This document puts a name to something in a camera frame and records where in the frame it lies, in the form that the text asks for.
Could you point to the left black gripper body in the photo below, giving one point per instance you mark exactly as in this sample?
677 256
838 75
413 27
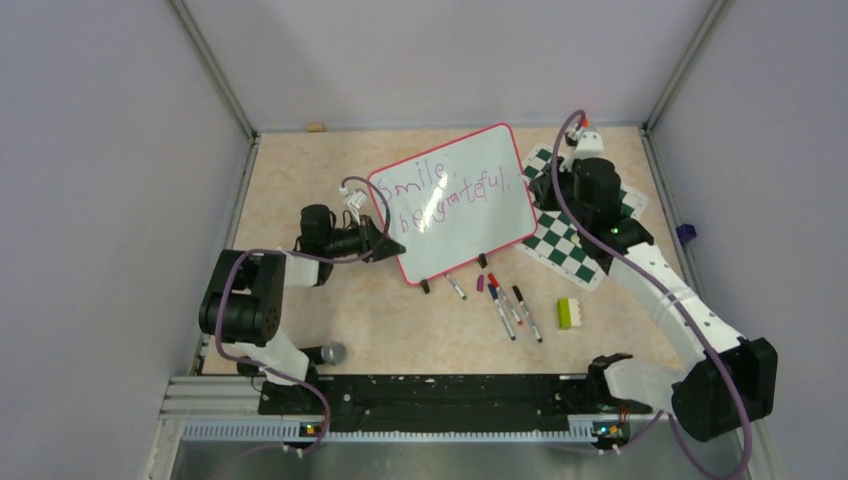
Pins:
360 241

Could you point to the green whiteboard marker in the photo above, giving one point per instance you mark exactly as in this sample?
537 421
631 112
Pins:
456 286

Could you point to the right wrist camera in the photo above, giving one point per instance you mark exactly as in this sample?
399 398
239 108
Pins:
589 145

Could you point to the black whiteboard marker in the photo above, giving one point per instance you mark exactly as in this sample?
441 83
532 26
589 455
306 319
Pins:
528 315

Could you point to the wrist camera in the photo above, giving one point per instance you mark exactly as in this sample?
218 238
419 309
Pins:
354 199
589 145

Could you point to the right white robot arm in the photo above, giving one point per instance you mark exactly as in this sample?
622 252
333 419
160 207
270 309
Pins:
720 368

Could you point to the red whiteboard marker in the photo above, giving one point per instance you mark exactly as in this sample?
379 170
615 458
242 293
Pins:
504 298

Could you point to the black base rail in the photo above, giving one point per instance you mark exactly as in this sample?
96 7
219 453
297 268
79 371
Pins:
473 403

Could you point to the purple block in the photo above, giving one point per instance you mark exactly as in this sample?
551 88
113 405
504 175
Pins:
686 233

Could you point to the green white toy brick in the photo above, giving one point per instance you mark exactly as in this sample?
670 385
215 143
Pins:
568 314

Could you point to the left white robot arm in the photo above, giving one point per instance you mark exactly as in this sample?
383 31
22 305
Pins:
242 305

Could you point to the green white chessboard mat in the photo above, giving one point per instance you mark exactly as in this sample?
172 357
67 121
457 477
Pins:
555 243

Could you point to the blue whiteboard marker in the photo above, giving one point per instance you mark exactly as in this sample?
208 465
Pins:
501 312

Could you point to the black grey microphone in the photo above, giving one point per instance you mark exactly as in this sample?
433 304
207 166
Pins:
332 353

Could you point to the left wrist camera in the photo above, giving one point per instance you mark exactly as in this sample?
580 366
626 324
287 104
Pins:
354 199

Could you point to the pink framed whiteboard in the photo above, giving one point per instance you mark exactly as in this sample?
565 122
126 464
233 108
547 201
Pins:
452 203

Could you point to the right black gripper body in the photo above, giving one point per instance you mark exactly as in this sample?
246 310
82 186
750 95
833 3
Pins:
567 180

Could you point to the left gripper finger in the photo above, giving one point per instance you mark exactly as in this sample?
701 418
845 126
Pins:
386 248
371 234

